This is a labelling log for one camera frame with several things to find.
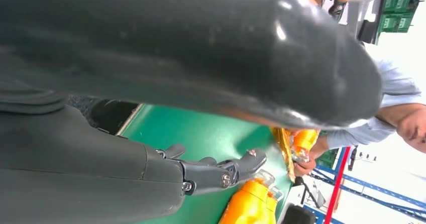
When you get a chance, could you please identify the red metal bar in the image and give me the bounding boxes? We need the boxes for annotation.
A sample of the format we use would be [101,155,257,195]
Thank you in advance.
[323,146,352,224]

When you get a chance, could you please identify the black carry case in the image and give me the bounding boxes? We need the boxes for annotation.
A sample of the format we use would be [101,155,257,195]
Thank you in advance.
[281,204,317,224]

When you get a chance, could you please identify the blue metal rack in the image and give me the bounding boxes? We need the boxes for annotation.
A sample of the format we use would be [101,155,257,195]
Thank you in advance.
[302,164,426,224]

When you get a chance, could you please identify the green table mat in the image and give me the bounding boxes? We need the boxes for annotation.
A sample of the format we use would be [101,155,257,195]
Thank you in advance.
[116,103,293,224]

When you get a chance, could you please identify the person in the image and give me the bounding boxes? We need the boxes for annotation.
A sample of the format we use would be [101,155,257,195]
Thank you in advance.
[292,57,426,178]

